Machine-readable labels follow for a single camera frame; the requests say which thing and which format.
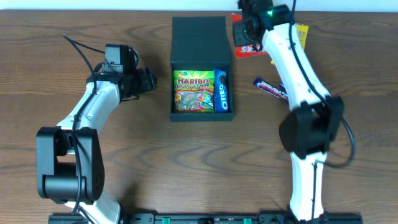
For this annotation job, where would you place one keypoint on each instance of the green Haribo worms bag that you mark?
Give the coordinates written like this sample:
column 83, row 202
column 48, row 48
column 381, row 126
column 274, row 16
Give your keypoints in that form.
column 194, row 91

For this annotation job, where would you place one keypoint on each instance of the dark green box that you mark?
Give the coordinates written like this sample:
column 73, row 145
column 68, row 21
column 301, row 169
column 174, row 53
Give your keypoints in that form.
column 201, row 43

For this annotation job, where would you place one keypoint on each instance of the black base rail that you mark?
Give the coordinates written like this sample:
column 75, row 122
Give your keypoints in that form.
column 262, row 218

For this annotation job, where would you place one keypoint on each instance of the yellow seed snack bag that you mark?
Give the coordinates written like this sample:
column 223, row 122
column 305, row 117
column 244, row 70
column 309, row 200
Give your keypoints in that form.
column 301, row 34

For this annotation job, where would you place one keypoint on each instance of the blue Eclipse mint pack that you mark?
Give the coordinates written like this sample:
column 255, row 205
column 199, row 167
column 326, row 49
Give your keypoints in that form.
column 282, row 89

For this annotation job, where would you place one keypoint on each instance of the purple Dairy Milk bar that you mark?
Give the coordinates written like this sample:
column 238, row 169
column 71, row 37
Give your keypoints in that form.
column 267, row 87

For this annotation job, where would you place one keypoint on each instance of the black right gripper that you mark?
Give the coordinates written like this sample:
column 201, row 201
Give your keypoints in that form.
column 243, row 33

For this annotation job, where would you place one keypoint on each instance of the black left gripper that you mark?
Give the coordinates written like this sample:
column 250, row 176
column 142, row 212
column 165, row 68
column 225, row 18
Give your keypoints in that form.
column 148, row 80

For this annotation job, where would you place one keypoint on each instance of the red Hacks candy bag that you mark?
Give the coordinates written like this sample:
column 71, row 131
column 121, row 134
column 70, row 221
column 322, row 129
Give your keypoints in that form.
column 247, row 50

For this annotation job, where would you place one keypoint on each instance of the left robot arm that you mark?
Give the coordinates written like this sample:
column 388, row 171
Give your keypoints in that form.
column 70, row 167

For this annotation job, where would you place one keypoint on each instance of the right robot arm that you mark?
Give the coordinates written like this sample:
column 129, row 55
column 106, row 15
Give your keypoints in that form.
column 314, row 118

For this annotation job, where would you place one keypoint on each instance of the blue Oreo cookie pack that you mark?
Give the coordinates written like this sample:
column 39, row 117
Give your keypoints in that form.
column 221, row 91

